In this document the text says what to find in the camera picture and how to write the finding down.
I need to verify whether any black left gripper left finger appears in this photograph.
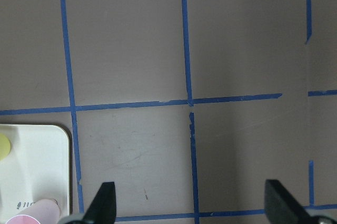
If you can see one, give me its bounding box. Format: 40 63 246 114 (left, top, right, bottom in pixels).
83 182 116 224

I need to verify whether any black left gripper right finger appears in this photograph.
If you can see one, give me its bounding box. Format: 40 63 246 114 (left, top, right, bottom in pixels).
264 179 320 224

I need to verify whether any pink cup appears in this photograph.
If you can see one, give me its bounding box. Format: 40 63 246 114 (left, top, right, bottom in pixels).
5 199 61 224

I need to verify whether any yellow cup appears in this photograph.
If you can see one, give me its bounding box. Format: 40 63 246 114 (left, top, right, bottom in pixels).
0 133 11 160

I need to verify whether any cream plastic tray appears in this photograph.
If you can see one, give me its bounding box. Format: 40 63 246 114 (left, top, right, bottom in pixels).
1 124 72 223

